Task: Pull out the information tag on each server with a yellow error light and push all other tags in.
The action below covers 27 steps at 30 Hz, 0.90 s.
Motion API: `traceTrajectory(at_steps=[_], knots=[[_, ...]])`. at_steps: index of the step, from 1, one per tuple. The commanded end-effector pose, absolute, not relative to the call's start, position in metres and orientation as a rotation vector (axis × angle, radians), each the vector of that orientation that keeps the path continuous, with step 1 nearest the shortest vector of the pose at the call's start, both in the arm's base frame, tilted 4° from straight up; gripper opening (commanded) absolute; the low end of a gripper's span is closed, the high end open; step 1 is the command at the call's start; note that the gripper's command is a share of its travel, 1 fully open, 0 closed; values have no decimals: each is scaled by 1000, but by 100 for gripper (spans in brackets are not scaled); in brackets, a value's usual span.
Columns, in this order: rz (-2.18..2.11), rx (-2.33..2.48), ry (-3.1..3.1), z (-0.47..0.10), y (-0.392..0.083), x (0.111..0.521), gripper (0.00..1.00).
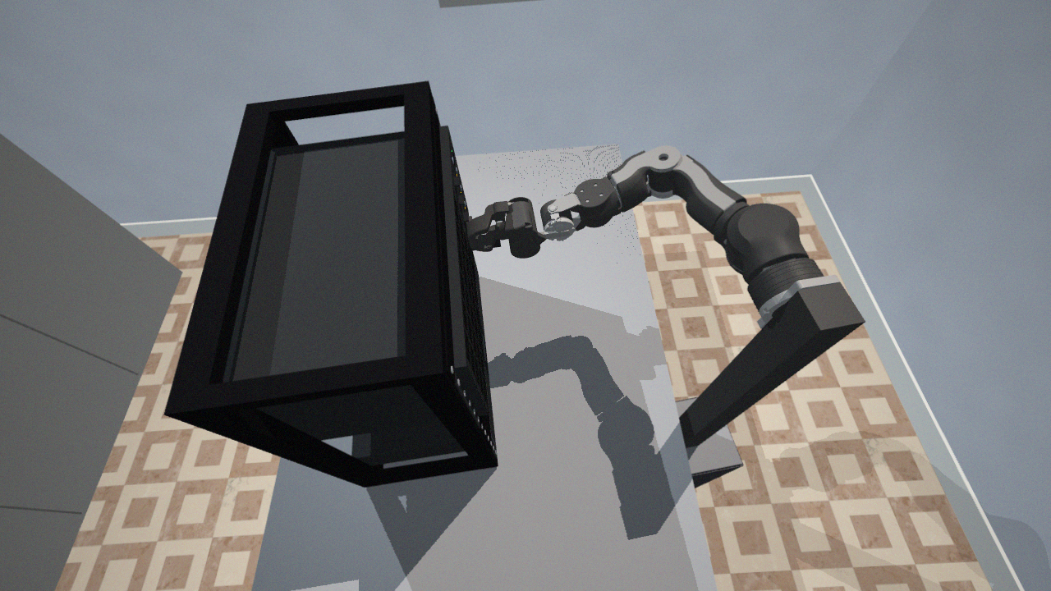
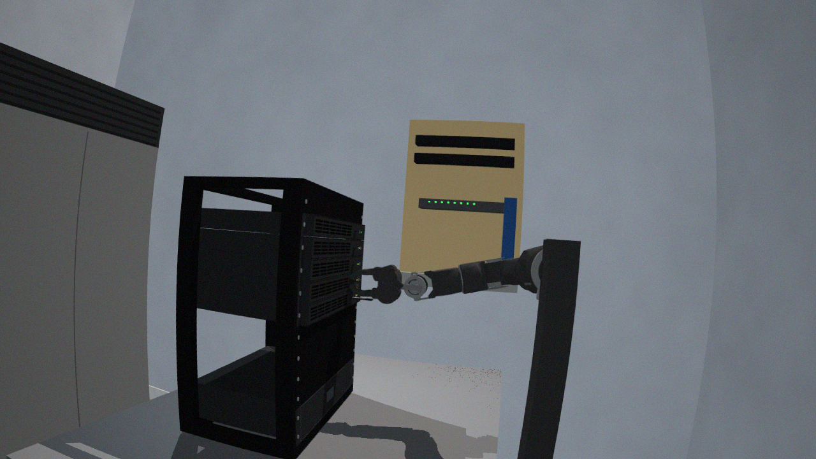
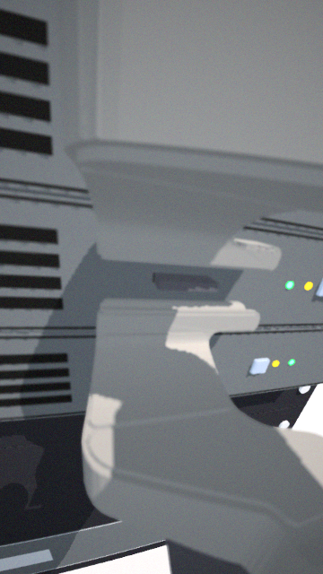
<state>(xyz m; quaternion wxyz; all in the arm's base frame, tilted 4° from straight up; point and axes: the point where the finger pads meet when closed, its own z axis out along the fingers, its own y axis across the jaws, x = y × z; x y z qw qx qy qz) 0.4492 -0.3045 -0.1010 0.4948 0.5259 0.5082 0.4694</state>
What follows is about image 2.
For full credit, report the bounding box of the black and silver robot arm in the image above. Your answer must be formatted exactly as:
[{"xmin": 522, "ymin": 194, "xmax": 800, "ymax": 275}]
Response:
[{"xmin": 404, "ymin": 245, "xmax": 543, "ymax": 301}]

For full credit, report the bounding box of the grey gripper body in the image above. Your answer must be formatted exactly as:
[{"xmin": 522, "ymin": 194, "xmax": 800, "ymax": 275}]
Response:
[{"xmin": 373, "ymin": 265, "xmax": 422, "ymax": 304}]

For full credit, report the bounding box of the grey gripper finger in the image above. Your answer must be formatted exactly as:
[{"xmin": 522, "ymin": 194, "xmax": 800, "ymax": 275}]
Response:
[
  {"xmin": 350, "ymin": 284, "xmax": 377, "ymax": 299},
  {"xmin": 350, "ymin": 267, "xmax": 381, "ymax": 280}
]

